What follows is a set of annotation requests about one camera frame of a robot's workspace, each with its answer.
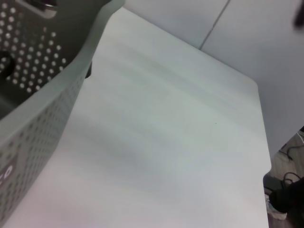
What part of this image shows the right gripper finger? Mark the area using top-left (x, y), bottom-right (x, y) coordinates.
top-left (293, 0), bottom-right (304, 28)

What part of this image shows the grey-green perforated storage bin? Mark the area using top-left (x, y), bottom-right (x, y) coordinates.
top-left (0, 0), bottom-right (126, 221)

